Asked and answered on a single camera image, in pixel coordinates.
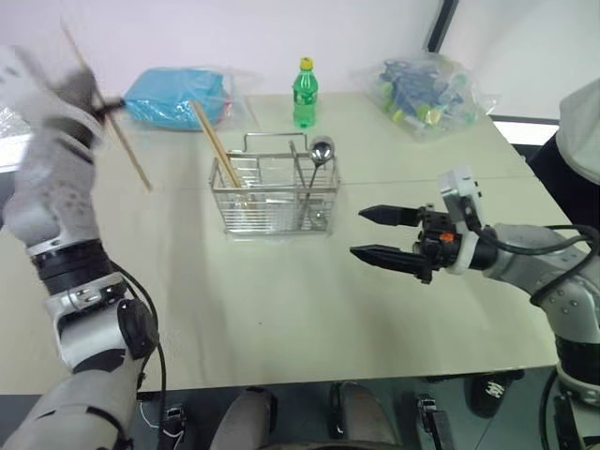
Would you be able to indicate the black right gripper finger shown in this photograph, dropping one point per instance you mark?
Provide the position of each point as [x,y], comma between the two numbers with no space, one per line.
[391,259]
[391,215]

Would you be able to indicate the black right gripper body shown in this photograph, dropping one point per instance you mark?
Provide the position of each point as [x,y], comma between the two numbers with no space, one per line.
[438,246]

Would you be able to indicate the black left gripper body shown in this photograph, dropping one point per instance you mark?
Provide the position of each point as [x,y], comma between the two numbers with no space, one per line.
[77,89]

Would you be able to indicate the wooden chopstick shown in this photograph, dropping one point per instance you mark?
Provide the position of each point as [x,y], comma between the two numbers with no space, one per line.
[215,144]
[132,157]

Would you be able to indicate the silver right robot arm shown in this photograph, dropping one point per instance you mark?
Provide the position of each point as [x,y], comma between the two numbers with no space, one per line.
[525,253]

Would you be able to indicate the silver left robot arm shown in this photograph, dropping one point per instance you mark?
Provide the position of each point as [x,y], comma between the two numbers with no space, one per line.
[79,337]

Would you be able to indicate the metal spoon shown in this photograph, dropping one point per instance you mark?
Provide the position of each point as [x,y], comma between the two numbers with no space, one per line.
[322,151]

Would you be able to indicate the blue package in clear bag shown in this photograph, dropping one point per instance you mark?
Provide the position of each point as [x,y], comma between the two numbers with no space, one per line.
[178,94]

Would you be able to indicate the crumpled clear plastic bag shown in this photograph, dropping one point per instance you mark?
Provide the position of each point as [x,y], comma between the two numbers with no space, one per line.
[9,123]

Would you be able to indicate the clear bag of colourful items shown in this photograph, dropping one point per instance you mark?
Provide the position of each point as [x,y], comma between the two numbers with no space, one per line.
[422,94]

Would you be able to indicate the green plastic soda bottle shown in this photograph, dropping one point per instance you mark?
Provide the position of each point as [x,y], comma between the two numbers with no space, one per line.
[305,98]

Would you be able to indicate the black slipper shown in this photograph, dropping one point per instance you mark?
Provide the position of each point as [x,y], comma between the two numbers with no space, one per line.
[492,390]

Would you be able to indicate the grey rounded shape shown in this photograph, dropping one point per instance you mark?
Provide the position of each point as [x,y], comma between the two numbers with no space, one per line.
[363,417]
[248,419]

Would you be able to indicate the long black block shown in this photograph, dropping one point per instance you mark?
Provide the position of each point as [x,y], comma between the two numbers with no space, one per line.
[433,419]

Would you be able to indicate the person in white top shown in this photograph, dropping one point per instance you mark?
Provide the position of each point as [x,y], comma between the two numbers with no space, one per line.
[583,131]

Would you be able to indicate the small black block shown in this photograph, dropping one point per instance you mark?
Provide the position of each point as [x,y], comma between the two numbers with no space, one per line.
[172,418]

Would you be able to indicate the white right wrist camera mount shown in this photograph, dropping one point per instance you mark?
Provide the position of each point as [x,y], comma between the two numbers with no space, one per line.
[461,187]

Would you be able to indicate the dark window frame post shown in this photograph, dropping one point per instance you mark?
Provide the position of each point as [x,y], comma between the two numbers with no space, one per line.
[440,23]

